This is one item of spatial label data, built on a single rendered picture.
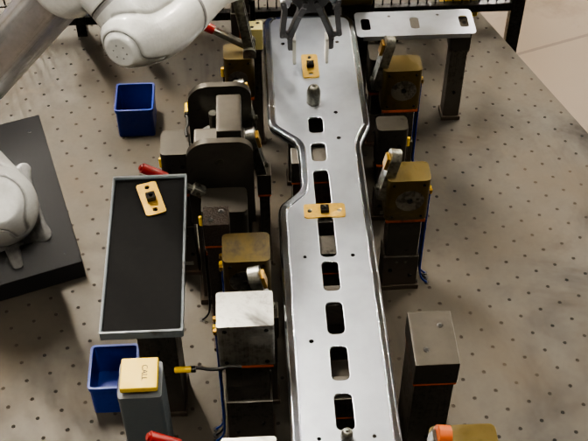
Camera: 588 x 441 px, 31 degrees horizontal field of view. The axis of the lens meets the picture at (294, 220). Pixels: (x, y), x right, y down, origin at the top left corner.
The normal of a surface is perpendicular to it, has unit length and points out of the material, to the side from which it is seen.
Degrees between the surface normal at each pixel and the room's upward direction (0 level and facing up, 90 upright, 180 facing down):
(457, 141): 0
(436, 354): 0
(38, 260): 41
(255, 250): 0
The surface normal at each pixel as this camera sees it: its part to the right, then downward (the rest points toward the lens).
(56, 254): 0.25, -0.07
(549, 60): 0.00, -0.68
